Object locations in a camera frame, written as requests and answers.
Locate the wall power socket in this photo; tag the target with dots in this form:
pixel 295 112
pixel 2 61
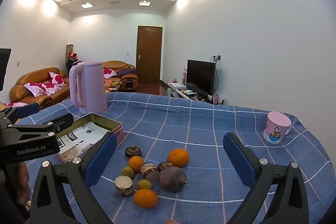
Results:
pixel 216 58

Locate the small orange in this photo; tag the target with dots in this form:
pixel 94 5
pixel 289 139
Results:
pixel 178 157
pixel 136 164
pixel 146 198

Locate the dark coffee table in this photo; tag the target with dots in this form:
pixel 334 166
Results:
pixel 113 85

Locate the large purple passion fruit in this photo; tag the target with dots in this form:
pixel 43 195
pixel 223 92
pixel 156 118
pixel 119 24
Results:
pixel 173 178

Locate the white television stand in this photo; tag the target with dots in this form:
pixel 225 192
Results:
pixel 181 91

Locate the square ceiling light panel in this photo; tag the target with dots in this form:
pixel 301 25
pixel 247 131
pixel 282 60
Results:
pixel 87 5
pixel 145 2

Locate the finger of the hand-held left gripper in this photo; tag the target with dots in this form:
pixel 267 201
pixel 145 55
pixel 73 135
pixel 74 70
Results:
pixel 27 109
pixel 61 121

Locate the dark wrinkled passion fruit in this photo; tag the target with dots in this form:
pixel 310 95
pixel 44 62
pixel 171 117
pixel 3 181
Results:
pixel 133 151

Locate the brown leather loveseat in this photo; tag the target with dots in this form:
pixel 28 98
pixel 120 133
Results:
pixel 128 79

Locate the black flat television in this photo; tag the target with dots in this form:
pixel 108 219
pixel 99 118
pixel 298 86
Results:
pixel 200 77

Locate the tall patterned scroll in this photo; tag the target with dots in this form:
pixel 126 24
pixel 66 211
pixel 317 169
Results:
pixel 68 49

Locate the pink floral pillow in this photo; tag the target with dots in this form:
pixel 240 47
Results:
pixel 109 72
pixel 56 79
pixel 50 87
pixel 34 88

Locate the brown longan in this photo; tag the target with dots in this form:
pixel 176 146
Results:
pixel 127 172
pixel 144 184

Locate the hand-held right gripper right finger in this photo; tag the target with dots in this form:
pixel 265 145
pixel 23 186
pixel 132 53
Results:
pixel 240 161

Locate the pink metal tin box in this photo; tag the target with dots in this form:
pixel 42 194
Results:
pixel 105 121

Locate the pink electric kettle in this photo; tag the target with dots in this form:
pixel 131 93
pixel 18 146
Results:
pixel 92 87

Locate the pink floral cushion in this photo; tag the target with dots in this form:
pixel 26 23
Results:
pixel 15 104

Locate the brown wooden door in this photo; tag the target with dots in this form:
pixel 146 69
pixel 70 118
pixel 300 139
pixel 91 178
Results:
pixel 148 54

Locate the blue checked tablecloth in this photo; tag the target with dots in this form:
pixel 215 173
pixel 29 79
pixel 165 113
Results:
pixel 183 121

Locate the brown leather sofa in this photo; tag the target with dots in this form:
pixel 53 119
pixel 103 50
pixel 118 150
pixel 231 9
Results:
pixel 39 77

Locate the printed paper sheet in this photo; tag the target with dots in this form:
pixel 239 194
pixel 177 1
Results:
pixel 84 134

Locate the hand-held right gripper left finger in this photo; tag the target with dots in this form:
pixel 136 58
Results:
pixel 101 161

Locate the red plush toy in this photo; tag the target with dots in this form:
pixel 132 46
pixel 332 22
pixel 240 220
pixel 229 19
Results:
pixel 72 56

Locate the pink cartoon mug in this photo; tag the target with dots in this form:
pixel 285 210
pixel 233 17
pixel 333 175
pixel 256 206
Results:
pixel 275 129

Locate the purple blanket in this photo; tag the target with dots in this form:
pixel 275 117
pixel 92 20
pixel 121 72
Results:
pixel 126 72

